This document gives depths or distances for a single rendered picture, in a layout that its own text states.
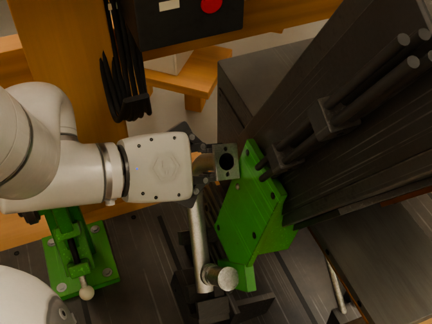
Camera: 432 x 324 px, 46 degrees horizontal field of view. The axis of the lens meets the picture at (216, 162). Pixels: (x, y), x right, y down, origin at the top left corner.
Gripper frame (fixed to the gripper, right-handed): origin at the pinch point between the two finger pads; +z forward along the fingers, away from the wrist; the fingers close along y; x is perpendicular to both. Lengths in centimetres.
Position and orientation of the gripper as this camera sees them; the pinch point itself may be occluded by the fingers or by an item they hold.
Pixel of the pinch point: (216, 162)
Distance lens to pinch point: 79.0
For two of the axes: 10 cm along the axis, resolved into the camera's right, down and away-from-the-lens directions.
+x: -4.4, 0.0, 9.0
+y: -0.8, -10.0, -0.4
